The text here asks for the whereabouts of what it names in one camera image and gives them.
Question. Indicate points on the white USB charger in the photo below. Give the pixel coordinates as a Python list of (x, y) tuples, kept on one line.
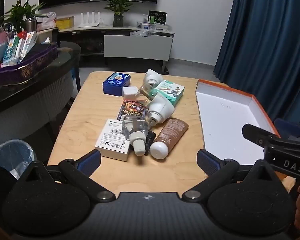
[(129, 93)]

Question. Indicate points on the stack of small boxes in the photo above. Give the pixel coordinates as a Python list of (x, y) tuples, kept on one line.
[(152, 26)]

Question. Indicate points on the white plug-in vaporizer heater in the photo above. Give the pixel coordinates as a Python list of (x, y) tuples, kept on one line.
[(162, 108), (152, 76)]

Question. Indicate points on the clear plastic bag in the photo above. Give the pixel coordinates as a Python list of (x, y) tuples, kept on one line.
[(142, 33)]

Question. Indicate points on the purple patterned tray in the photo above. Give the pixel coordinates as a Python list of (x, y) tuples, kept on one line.
[(27, 67)]

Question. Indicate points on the potted plant in glass vase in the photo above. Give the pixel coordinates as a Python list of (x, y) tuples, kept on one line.
[(120, 7)]

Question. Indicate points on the clear liquid refill bottle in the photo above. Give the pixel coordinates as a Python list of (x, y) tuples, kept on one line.
[(135, 130), (147, 93)]

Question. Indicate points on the brown cream tube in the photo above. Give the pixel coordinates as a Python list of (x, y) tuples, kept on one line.
[(170, 133)]

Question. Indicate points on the pile of medicine boxes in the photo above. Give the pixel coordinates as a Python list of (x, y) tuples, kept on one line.
[(17, 46)]

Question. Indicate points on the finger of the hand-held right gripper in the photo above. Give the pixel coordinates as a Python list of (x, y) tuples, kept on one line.
[(255, 133)]

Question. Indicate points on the steel tumbler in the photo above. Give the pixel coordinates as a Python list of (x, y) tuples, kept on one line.
[(30, 25)]

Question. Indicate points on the yellow box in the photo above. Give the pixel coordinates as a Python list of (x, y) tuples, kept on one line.
[(65, 23)]

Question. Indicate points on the white barcode cardboard box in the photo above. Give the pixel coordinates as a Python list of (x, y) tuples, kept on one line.
[(110, 140)]

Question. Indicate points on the trash bin with plastic liner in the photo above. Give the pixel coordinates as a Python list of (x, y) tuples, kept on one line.
[(12, 155)]

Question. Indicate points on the green bandage box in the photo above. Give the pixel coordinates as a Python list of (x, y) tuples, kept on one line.
[(171, 92)]

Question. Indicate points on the orange white cardboard box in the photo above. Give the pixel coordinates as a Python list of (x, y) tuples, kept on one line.
[(225, 120)]

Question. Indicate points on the dark playing card box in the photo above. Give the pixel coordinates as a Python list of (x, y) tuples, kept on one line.
[(131, 108)]

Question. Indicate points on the dark glass-top table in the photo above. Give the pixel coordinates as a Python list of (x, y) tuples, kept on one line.
[(20, 97)]

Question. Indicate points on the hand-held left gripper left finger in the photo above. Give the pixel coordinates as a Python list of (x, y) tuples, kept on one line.
[(90, 161)]

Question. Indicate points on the blue tin box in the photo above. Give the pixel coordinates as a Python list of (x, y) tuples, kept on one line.
[(115, 83)]

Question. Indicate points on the television cabinet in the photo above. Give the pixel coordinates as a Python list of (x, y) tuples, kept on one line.
[(90, 40)]

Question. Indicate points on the large leafy potted plant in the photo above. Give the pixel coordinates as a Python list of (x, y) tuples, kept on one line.
[(21, 15)]

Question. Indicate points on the white red plastic bag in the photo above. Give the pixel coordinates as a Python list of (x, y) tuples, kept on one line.
[(48, 20)]

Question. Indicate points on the white router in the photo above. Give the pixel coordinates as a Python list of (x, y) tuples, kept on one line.
[(88, 21)]

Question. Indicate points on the black USB charger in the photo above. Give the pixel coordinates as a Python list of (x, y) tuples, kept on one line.
[(150, 141)]

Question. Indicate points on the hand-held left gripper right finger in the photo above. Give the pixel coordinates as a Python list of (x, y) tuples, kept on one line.
[(207, 161)]

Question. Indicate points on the small white spray bottle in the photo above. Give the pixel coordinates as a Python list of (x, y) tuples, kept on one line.
[(47, 40)]

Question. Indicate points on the black green box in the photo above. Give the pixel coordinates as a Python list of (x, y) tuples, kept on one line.
[(157, 17)]

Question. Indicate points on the blue curtain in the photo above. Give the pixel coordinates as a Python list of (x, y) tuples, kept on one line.
[(265, 42)]

